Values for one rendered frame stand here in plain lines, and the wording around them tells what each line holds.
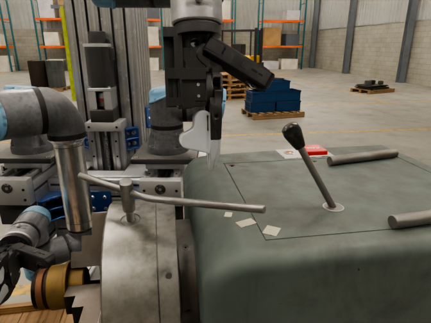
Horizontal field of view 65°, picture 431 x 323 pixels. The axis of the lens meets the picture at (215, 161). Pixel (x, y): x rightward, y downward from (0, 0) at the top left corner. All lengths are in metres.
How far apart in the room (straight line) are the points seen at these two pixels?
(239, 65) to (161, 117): 0.70
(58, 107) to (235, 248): 0.59
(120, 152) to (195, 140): 0.88
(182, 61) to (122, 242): 0.31
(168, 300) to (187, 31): 0.41
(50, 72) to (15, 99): 12.25
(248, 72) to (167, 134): 0.71
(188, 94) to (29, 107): 0.50
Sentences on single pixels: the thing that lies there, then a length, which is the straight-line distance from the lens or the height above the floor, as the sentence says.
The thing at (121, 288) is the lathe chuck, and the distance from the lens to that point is 0.59.
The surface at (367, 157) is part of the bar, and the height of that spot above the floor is 1.27.
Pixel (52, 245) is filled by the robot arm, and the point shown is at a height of 1.01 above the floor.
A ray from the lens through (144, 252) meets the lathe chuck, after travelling 0.59.
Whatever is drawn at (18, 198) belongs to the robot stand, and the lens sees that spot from 1.29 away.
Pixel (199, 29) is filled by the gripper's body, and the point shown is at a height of 1.55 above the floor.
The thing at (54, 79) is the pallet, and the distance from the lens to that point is 13.14.
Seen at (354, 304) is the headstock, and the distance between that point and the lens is 0.59.
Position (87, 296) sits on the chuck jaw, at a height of 1.10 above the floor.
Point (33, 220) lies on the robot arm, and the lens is 0.98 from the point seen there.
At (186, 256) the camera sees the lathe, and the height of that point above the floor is 1.17.
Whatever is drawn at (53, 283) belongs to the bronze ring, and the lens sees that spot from 0.73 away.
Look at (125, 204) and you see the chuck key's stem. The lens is 0.60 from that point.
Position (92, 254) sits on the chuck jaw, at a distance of 0.74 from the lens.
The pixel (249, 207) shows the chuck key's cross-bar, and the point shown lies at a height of 1.31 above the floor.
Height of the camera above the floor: 1.53
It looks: 19 degrees down
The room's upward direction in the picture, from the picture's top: straight up
